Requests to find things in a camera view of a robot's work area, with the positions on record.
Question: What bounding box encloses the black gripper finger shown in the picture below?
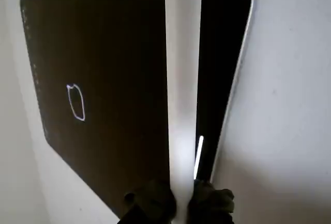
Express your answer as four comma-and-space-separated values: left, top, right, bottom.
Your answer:
117, 178, 178, 224
186, 180, 235, 224

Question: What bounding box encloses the white stylus pencil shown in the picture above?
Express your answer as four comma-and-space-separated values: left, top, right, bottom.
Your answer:
164, 0, 203, 224

